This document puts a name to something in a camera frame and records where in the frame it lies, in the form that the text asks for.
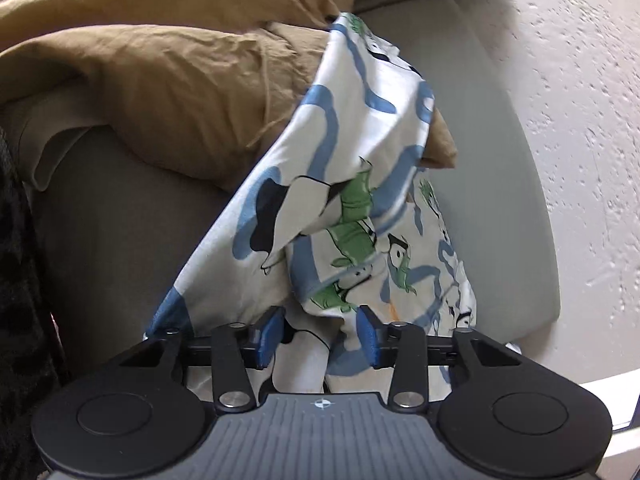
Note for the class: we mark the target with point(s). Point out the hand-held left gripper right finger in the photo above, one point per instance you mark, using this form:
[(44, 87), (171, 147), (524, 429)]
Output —
[(368, 336)]

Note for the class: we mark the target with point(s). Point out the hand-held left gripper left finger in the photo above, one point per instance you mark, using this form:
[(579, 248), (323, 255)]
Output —
[(270, 336)]

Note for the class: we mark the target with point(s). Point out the tan garment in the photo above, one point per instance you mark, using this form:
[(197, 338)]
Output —
[(165, 75)]

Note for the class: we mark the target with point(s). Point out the grey sofa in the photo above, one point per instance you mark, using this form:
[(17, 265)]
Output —
[(490, 185)]

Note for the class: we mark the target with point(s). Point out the panda print white blue garment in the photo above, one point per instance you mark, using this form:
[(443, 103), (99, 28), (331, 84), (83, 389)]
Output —
[(360, 135)]

